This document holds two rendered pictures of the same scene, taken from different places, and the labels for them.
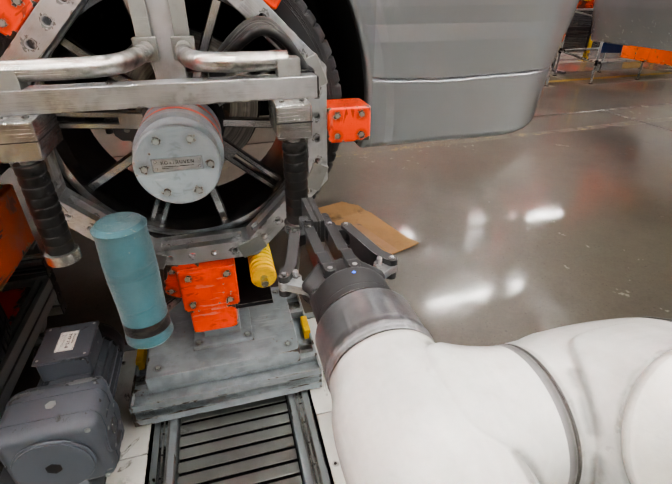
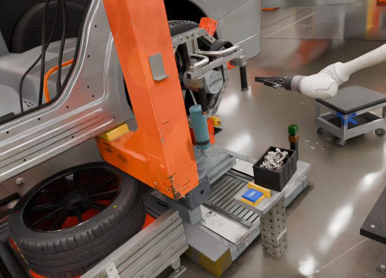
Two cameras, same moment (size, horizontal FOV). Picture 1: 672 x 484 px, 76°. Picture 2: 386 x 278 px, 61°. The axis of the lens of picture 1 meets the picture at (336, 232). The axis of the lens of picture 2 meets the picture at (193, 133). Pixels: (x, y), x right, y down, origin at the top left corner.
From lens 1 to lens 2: 1.49 m
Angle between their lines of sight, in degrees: 21
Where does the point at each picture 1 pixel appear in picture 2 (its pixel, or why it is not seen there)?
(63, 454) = (204, 184)
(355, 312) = (297, 77)
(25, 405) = not seen: hidden behind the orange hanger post
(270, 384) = (222, 168)
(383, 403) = (313, 80)
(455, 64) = (240, 37)
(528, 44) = (255, 24)
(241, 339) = (204, 157)
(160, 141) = (212, 76)
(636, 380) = (334, 67)
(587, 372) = (329, 69)
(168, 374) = not seen: hidden behind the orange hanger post
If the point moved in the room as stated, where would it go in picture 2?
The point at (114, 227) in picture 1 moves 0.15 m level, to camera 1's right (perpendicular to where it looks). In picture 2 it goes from (199, 107) to (220, 99)
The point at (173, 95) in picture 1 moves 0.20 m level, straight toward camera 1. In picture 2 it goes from (220, 62) to (253, 64)
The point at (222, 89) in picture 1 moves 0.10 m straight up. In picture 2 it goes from (228, 58) to (226, 39)
